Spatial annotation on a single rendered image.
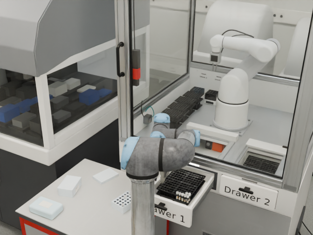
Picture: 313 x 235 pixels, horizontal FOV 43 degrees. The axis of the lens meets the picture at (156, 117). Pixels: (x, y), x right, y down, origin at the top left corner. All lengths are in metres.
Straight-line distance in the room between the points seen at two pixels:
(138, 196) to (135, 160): 0.14
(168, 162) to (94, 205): 0.91
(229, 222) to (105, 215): 0.68
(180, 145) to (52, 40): 1.13
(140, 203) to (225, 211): 0.90
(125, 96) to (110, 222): 0.67
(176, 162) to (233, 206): 0.92
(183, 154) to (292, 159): 0.74
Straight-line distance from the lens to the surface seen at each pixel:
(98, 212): 2.10
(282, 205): 2.10
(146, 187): 1.38
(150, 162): 1.32
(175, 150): 1.32
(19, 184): 2.86
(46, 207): 2.11
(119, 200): 2.11
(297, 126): 1.87
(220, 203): 2.21
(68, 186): 2.22
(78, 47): 2.39
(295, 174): 1.98
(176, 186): 2.04
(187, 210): 1.87
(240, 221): 2.23
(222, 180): 2.10
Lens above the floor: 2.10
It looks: 26 degrees down
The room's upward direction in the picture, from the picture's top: 1 degrees clockwise
